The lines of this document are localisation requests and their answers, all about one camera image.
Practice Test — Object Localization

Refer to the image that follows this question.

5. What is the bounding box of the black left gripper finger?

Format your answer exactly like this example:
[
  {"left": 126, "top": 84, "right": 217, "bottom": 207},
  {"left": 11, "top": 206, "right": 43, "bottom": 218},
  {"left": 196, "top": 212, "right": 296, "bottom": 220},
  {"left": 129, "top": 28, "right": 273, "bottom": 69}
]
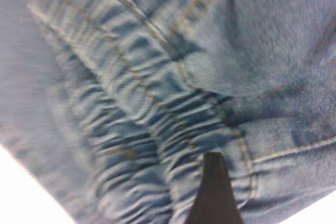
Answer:
[{"left": 187, "top": 152, "right": 244, "bottom": 224}]

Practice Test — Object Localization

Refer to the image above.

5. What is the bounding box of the blue denim jeans basketball print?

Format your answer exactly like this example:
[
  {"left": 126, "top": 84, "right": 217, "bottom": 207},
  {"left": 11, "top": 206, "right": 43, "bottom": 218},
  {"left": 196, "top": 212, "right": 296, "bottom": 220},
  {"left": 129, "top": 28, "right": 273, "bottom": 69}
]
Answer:
[{"left": 0, "top": 0, "right": 336, "bottom": 224}]

